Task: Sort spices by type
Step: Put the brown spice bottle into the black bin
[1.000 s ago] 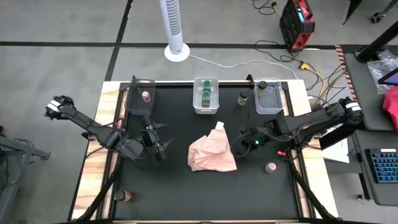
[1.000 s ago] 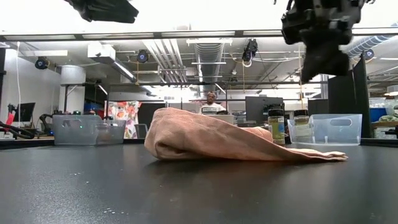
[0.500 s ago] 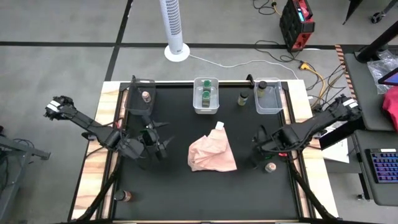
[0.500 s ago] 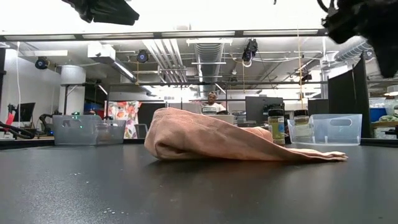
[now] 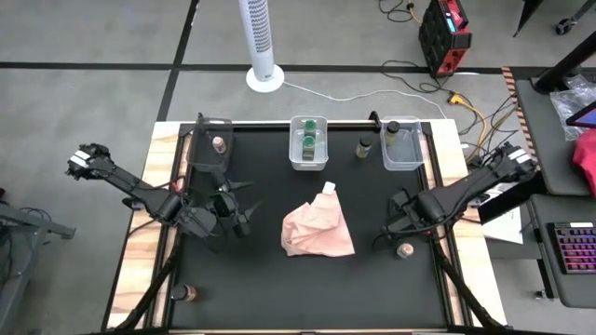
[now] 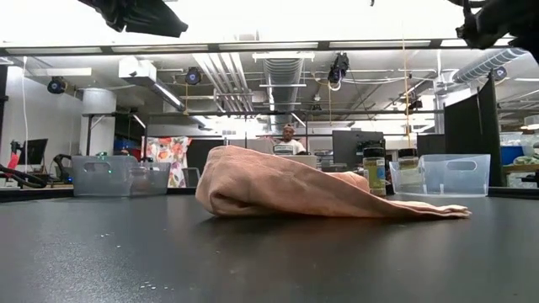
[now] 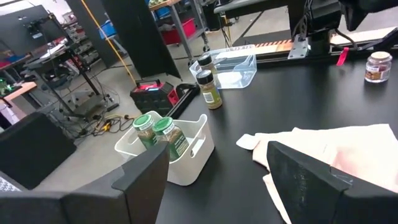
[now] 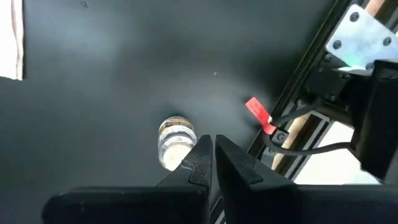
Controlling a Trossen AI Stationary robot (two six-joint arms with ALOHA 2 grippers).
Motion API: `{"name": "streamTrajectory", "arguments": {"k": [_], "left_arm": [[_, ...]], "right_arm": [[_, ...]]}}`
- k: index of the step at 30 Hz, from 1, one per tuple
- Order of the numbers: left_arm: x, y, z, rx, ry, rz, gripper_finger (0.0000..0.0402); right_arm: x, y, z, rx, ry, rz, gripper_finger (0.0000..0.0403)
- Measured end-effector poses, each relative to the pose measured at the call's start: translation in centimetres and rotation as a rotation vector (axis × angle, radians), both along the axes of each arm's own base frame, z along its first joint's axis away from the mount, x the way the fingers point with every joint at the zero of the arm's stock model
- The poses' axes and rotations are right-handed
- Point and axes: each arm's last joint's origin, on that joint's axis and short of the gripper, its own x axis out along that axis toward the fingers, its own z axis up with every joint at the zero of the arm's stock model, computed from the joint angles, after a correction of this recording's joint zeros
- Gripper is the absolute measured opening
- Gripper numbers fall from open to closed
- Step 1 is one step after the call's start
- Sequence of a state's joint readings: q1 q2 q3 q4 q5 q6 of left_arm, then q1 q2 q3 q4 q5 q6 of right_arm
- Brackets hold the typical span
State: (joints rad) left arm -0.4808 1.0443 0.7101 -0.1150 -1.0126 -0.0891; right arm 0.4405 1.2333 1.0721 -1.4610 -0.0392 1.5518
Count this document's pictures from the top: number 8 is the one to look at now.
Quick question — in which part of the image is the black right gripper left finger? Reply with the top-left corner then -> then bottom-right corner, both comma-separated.
41,134 -> 214,224

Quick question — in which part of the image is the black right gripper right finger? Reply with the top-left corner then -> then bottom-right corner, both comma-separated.
215,134 -> 398,224

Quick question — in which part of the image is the pink cloth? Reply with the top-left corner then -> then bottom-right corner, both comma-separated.
0,0 -> 25,81

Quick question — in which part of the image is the red cable tag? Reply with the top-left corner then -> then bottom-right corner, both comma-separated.
244,96 -> 277,136

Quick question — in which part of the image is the black cable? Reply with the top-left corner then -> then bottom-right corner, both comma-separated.
262,132 -> 354,156

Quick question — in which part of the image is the black aluminium rig frame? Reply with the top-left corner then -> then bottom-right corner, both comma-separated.
248,0 -> 398,187

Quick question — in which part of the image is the silver metal bracket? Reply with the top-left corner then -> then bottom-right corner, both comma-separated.
325,2 -> 398,71

